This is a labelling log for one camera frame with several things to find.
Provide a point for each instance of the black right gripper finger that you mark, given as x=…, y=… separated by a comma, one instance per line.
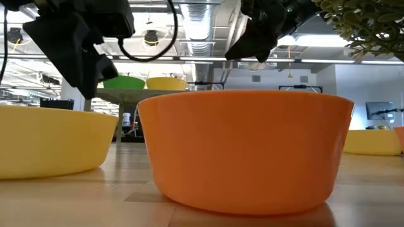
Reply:
x=252, y=38
x=269, y=47

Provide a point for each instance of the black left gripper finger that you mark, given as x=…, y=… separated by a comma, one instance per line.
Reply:
x=82, y=75
x=107, y=69

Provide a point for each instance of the green plastic mini bowl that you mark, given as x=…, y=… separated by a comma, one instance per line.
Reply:
x=124, y=82

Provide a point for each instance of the yellow plastic mini bowl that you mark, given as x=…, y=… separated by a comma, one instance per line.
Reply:
x=50, y=142
x=369, y=143
x=166, y=84

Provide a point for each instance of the orange plastic mini bowl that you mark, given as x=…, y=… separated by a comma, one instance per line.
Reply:
x=246, y=151
x=400, y=138

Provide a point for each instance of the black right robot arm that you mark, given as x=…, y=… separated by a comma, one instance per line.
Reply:
x=309, y=8

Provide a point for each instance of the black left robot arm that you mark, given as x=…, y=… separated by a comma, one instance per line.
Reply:
x=12, y=3

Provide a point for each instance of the white LED light tube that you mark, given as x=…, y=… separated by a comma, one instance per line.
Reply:
x=206, y=59
x=284, y=60
x=382, y=62
x=328, y=61
x=146, y=58
x=25, y=56
x=110, y=57

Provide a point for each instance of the pale green perforated metal shelf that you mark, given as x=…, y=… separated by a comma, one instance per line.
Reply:
x=126, y=94

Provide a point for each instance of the black ceiling-mounted device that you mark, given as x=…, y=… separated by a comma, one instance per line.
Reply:
x=50, y=80

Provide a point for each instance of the black room partition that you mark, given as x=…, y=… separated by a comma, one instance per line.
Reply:
x=57, y=104

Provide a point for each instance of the bright ceiling light panel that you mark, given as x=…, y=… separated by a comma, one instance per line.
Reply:
x=315, y=40

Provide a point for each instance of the white plastic bottle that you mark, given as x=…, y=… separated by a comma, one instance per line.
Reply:
x=126, y=119

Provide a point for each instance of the green potted plant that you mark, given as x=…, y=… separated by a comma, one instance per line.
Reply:
x=372, y=22

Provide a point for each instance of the dark computer monitor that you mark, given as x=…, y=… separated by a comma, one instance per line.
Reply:
x=378, y=110

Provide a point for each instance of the grey wall vent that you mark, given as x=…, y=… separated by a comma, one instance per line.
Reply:
x=303, y=79
x=256, y=78

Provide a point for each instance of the black stand frame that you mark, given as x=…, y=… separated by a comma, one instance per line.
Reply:
x=300, y=86
x=205, y=83

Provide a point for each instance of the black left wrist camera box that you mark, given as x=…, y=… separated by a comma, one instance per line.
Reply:
x=110, y=19

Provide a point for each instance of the ribbed silver ceiling duct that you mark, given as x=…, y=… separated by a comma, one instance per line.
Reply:
x=197, y=28

